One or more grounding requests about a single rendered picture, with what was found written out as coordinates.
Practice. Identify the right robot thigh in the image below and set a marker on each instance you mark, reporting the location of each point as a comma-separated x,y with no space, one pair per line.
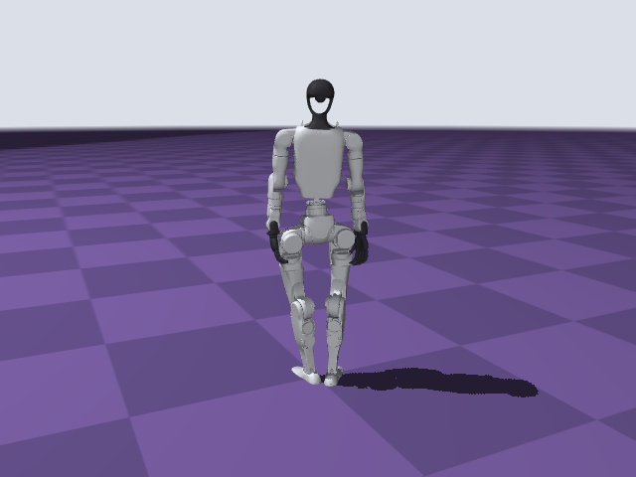
340,267

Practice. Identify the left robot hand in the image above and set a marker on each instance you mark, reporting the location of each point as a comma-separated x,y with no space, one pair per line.
274,231

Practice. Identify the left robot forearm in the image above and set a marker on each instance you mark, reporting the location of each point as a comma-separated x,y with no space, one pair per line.
274,204

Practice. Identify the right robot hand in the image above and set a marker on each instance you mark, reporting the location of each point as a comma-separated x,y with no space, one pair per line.
361,245

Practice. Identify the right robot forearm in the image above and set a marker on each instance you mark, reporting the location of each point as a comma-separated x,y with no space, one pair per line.
358,209

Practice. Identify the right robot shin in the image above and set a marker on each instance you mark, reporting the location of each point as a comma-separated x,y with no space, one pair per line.
334,335

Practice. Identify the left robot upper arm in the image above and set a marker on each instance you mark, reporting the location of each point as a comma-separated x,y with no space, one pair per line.
283,139

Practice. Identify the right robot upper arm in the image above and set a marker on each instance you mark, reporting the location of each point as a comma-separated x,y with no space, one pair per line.
354,143

